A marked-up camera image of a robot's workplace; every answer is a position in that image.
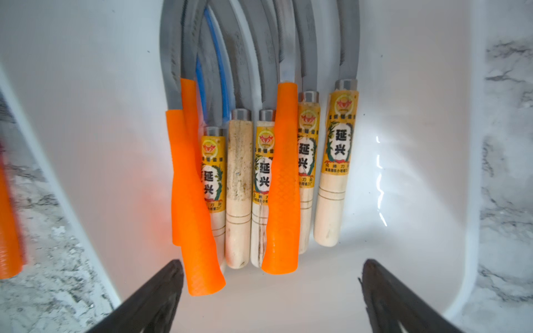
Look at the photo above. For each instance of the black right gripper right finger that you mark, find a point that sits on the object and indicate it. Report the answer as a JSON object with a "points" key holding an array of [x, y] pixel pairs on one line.
{"points": [[393, 307]]}

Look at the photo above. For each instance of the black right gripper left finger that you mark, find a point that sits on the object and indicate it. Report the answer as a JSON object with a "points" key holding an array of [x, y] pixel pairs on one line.
{"points": [[152, 307]]}

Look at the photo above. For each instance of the plain wooden handle sickle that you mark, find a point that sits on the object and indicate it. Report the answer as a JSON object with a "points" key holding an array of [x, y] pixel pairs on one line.
{"points": [[230, 17]]}

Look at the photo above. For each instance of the labelled wooden handle sickle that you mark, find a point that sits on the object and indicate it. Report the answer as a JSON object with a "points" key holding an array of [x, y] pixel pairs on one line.
{"points": [[308, 115]]}

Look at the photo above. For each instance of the white plastic storage tray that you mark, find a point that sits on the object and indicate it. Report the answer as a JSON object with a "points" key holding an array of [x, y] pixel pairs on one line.
{"points": [[84, 83]]}

